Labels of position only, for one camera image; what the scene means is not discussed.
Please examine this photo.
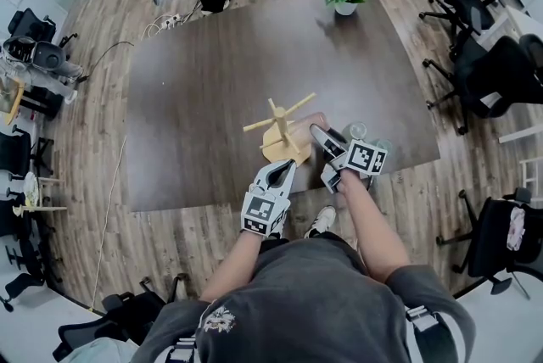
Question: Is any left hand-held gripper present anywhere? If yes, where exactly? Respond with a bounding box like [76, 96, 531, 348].
[240, 159, 299, 238]

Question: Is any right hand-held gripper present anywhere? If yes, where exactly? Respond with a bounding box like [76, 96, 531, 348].
[309, 123, 389, 195]

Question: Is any pink cup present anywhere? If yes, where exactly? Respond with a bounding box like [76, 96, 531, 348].
[291, 111, 330, 147]

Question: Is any clear glass cup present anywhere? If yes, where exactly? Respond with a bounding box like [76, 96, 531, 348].
[341, 120, 368, 141]
[367, 136, 395, 157]

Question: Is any wooden mug tree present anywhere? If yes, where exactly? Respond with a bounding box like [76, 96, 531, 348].
[242, 92, 317, 165]

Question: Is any person's right forearm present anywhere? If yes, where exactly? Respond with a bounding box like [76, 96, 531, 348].
[339, 169, 413, 284]

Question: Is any person's left forearm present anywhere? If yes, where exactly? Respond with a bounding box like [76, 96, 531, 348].
[198, 230, 273, 304]

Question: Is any person's white shoe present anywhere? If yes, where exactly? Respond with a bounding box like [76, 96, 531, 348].
[303, 205, 338, 240]

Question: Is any person's grey shirt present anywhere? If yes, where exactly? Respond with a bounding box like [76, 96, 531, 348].
[131, 237, 479, 363]

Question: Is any white power strip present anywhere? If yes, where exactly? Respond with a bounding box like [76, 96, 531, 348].
[160, 12, 182, 31]

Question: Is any white patterned cloth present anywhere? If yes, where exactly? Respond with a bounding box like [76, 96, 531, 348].
[506, 205, 528, 251]

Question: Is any grey white humanoid robot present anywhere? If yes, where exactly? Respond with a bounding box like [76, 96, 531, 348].
[1, 35, 86, 103]

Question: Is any grey backpack strap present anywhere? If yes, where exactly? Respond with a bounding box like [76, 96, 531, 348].
[403, 304, 445, 363]
[164, 335, 199, 363]

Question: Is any black floor cable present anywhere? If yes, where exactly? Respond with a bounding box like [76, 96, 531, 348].
[76, 40, 136, 83]

